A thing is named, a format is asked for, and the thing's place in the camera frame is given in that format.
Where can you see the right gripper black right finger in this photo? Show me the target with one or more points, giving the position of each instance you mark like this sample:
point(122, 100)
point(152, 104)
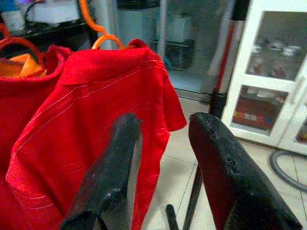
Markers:
point(230, 179)

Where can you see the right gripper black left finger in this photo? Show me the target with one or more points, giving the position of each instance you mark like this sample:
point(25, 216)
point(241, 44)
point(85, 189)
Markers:
point(105, 172)

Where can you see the orange plastic hanger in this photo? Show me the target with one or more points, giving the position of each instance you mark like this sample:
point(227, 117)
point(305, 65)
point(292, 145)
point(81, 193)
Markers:
point(109, 37)

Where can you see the red fuzzy hanger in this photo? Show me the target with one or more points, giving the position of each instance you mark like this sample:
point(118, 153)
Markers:
point(24, 42)

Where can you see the metal clothes rack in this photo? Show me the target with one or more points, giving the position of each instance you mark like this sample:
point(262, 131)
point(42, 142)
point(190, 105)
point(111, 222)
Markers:
point(192, 196)

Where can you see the red shirt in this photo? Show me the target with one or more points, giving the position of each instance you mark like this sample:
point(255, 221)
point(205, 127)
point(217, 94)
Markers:
point(24, 100)
point(96, 95)

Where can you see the white glass door cabinet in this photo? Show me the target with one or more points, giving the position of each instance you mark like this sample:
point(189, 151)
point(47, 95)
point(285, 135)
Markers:
point(239, 72)

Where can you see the white red black pole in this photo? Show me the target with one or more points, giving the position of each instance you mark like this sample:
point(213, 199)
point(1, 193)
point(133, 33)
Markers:
point(225, 60)

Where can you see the black table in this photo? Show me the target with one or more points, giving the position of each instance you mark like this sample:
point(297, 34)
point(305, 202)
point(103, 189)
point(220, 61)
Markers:
point(60, 31)

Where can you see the glass sliding door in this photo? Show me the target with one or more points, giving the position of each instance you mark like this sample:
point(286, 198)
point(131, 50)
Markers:
point(144, 24)

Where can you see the white storage box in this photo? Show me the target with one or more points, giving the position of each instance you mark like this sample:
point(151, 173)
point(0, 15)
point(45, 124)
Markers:
point(55, 12)

